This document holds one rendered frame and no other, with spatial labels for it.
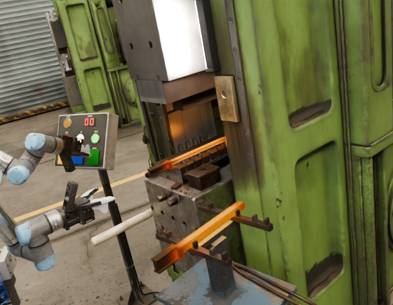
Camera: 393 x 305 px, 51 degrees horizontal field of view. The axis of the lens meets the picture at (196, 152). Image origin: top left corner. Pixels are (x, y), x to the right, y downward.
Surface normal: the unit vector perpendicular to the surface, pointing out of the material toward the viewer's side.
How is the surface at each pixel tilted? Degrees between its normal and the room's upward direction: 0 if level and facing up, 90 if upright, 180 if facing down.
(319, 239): 90
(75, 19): 89
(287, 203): 90
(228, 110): 90
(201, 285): 0
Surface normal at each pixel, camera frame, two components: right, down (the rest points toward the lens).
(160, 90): -0.77, 0.34
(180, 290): -0.18, -0.93
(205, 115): 0.62, 0.16
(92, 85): 0.35, 0.26
